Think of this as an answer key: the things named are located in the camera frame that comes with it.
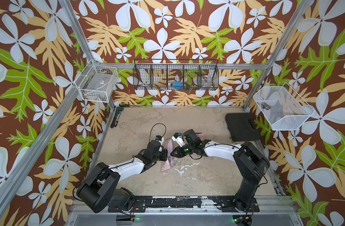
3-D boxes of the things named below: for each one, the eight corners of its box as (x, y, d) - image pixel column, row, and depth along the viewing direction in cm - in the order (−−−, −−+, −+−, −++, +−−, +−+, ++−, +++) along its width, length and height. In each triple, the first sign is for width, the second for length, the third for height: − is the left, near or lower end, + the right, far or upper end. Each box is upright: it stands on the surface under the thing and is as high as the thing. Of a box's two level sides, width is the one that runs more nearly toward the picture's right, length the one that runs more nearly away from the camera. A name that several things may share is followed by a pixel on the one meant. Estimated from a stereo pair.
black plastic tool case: (231, 142, 101) (235, 137, 96) (224, 117, 116) (226, 112, 111) (256, 142, 101) (261, 137, 96) (246, 117, 116) (249, 112, 111)
